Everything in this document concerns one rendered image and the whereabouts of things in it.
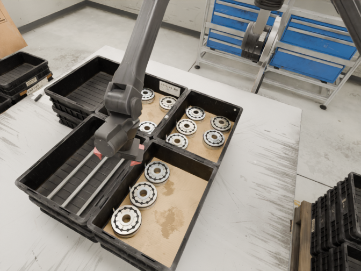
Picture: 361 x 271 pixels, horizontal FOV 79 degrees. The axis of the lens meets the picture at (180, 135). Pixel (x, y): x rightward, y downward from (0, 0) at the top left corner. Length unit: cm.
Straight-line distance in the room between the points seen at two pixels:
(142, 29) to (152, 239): 65
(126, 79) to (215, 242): 72
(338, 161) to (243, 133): 147
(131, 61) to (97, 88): 81
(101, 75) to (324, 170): 208
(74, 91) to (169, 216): 87
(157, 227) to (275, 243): 50
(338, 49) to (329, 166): 119
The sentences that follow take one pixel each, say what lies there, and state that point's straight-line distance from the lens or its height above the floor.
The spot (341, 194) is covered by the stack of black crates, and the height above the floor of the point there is 49.
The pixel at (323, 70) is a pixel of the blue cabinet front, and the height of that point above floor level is 44.
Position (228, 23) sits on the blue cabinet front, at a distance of 285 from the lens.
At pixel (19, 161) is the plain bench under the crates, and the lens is 130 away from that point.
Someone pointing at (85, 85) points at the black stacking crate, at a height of 83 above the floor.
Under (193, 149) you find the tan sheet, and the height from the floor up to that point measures 83.
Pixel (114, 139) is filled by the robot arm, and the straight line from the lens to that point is 54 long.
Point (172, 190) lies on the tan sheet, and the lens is 91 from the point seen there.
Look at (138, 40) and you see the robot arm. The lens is 59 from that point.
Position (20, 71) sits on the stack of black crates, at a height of 49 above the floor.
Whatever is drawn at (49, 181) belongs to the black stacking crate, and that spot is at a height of 83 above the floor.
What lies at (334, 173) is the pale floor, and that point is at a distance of 253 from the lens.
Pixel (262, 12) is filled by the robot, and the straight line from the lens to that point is 124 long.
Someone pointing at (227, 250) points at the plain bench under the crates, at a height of 70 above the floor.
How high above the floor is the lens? 163
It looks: 48 degrees down
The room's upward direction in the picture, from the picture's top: 8 degrees clockwise
